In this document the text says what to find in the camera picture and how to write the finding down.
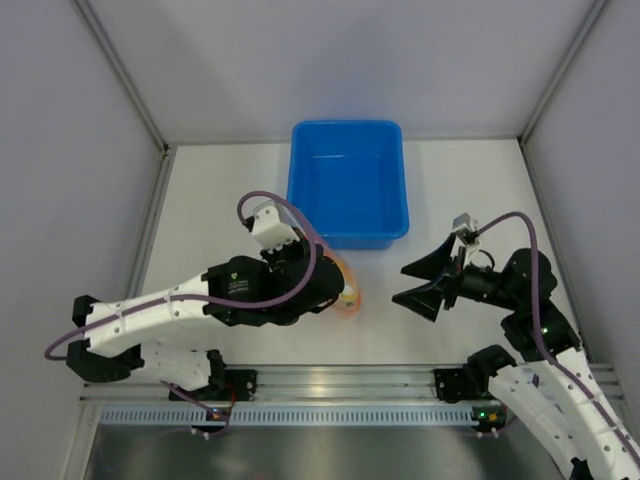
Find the aluminium corner post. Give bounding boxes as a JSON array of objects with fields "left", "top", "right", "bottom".
[
  {"left": 69, "top": 0, "right": 171, "bottom": 151},
  {"left": 517, "top": 0, "right": 614, "bottom": 146}
]

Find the clear zip top bag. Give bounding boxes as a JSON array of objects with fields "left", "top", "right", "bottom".
[{"left": 266, "top": 201, "right": 361, "bottom": 318}]

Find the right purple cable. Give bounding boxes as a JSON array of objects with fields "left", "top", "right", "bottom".
[{"left": 472, "top": 211, "right": 640, "bottom": 466}]

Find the aluminium rail frame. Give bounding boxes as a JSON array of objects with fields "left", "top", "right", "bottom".
[{"left": 80, "top": 364, "right": 624, "bottom": 403}]

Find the blue plastic bin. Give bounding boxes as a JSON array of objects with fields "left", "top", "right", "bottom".
[{"left": 287, "top": 120, "right": 410, "bottom": 250}]

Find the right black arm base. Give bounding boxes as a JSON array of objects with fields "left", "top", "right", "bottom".
[{"left": 433, "top": 368, "right": 488, "bottom": 403}]

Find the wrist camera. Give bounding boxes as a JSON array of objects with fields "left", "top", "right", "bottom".
[
  {"left": 451, "top": 213, "right": 481, "bottom": 263},
  {"left": 246, "top": 200, "right": 299, "bottom": 252}
]

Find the purple cable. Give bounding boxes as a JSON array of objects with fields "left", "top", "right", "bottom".
[
  {"left": 472, "top": 211, "right": 640, "bottom": 466},
  {"left": 43, "top": 192, "right": 326, "bottom": 364}
]

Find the left aluminium corner post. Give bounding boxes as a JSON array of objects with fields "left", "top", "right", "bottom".
[{"left": 69, "top": 0, "right": 171, "bottom": 151}]

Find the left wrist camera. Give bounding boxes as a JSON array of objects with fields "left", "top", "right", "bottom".
[{"left": 246, "top": 200, "right": 299, "bottom": 252}]

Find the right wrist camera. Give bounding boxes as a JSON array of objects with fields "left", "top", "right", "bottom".
[{"left": 451, "top": 213, "right": 481, "bottom": 263}]

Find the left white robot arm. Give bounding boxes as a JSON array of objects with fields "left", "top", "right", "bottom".
[{"left": 65, "top": 240, "right": 353, "bottom": 400}]

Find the right aluminium corner post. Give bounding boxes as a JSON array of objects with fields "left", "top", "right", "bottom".
[{"left": 517, "top": 0, "right": 614, "bottom": 146}]

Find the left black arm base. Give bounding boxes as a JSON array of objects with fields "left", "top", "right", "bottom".
[{"left": 180, "top": 369, "right": 258, "bottom": 402}]

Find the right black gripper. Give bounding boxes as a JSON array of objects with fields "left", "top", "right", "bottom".
[{"left": 392, "top": 232, "right": 521, "bottom": 321}]

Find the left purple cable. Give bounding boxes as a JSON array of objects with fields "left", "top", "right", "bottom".
[{"left": 43, "top": 192, "right": 326, "bottom": 364}]

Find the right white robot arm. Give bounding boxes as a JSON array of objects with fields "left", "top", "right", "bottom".
[{"left": 392, "top": 234, "right": 639, "bottom": 479}]

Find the slotted cable duct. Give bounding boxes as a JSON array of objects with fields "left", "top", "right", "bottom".
[{"left": 100, "top": 404, "right": 501, "bottom": 427}]

